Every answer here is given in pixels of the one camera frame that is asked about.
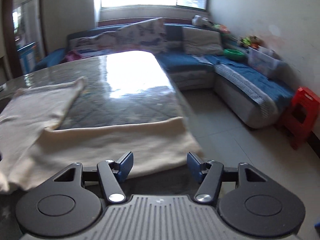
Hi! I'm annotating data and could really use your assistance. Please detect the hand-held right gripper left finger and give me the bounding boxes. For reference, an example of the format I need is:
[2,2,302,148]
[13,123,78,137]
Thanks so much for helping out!
[54,151,134,203]

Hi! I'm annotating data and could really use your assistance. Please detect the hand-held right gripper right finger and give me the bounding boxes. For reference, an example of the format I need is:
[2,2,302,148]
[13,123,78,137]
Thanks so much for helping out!
[187,151,269,203]

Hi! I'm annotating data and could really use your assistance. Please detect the cream long-sleeve garment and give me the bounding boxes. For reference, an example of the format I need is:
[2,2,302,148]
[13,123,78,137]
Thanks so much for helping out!
[0,76,204,193]

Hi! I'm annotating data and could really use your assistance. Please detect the blue patterned sofa cover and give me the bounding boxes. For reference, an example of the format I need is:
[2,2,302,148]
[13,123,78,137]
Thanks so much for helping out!
[195,54,296,111]

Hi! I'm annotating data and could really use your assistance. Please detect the blue corner sofa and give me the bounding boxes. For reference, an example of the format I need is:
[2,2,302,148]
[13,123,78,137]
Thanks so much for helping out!
[32,22,297,130]

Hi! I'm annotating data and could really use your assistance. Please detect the red plastic stool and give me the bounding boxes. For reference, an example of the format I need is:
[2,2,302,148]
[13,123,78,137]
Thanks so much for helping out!
[276,86,317,151]

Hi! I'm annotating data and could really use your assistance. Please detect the green bowl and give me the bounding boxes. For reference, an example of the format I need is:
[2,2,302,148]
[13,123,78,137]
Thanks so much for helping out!
[223,48,246,61]

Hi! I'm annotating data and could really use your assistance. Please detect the magenta cloth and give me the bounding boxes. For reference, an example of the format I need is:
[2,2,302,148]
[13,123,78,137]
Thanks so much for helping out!
[63,50,83,63]

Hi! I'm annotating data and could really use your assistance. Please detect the grey plain pillow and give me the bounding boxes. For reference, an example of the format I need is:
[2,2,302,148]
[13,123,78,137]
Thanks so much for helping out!
[181,26,224,56]

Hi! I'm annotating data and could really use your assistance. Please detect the clear plastic storage box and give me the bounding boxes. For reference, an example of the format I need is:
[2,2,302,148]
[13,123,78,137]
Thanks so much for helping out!
[247,46,282,77]

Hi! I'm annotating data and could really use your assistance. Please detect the square butterfly print pillow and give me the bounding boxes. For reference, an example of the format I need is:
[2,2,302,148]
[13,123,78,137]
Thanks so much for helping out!
[116,17,168,53]

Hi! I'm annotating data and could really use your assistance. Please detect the pink and green toy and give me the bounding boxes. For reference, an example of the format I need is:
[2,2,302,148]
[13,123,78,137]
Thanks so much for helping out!
[211,23,231,34]

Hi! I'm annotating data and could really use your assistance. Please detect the blue small cabinet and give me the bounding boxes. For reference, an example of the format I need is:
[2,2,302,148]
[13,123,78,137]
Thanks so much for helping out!
[17,42,38,75]

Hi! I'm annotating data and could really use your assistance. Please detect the white plush toy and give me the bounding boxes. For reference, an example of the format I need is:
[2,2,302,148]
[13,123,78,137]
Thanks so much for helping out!
[192,15,213,27]

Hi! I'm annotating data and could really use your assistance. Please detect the dark wooden door frame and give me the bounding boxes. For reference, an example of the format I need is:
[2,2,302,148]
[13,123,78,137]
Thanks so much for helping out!
[0,0,43,80]

